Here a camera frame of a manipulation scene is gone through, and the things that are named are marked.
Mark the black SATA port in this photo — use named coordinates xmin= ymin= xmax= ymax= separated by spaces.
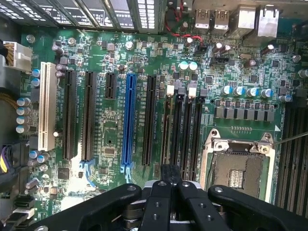
xmin=13 ymin=195 xmax=36 ymax=209

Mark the green motherboard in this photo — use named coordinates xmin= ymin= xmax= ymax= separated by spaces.
xmin=20 ymin=28 xmax=308 ymax=224

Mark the white PCI expansion slot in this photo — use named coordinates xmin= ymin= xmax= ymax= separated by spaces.
xmin=38 ymin=62 xmax=58 ymax=152

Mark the metal rear port block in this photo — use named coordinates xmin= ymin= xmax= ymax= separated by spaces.
xmin=227 ymin=4 xmax=257 ymax=39

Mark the red and black wire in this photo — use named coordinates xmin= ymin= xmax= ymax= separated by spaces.
xmin=165 ymin=3 xmax=205 ymax=47

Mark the metal USB port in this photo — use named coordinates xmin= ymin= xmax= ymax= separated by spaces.
xmin=213 ymin=9 xmax=230 ymax=36
xmin=194 ymin=8 xmax=212 ymax=35

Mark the metal ethernet port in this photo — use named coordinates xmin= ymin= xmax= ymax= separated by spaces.
xmin=243 ymin=6 xmax=280 ymax=47

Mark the metal locking lever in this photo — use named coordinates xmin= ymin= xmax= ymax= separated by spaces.
xmin=273 ymin=131 xmax=308 ymax=146

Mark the blue expansion slot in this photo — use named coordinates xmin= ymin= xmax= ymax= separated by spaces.
xmin=121 ymin=73 xmax=138 ymax=167

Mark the grey PC case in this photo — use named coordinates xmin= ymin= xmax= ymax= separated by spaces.
xmin=0 ymin=0 xmax=308 ymax=231

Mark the square black chip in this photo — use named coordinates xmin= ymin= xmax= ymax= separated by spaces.
xmin=57 ymin=167 xmax=71 ymax=180

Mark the long black expansion slot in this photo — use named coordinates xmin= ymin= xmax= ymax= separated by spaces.
xmin=81 ymin=71 xmax=97 ymax=162
xmin=62 ymin=69 xmax=77 ymax=161
xmin=141 ymin=75 xmax=157 ymax=167

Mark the perforated light slot cover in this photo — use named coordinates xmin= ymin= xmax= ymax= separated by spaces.
xmin=134 ymin=0 xmax=161 ymax=35

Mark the white SATA port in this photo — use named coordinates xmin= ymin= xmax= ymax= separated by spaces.
xmin=11 ymin=207 xmax=36 ymax=220

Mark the yellow and black wire bundle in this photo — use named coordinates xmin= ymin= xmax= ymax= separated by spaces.
xmin=0 ymin=40 xmax=15 ymax=67

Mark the purple and yellow wire bundle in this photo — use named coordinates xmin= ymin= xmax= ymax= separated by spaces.
xmin=0 ymin=144 xmax=12 ymax=174

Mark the RAM slot with white latch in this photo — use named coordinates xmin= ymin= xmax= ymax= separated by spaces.
xmin=180 ymin=83 xmax=198 ymax=180
xmin=160 ymin=84 xmax=175 ymax=167

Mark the white power connector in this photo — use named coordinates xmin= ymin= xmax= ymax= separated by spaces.
xmin=2 ymin=40 xmax=33 ymax=72

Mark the RAM slot with black latch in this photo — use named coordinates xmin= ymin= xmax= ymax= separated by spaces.
xmin=191 ymin=89 xmax=208 ymax=181
xmin=171 ymin=80 xmax=186 ymax=169

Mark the short black expansion slot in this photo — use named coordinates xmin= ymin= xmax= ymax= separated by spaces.
xmin=104 ymin=72 xmax=117 ymax=100

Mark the metal CPU socket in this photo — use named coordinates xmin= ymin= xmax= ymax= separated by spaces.
xmin=199 ymin=128 xmax=277 ymax=203

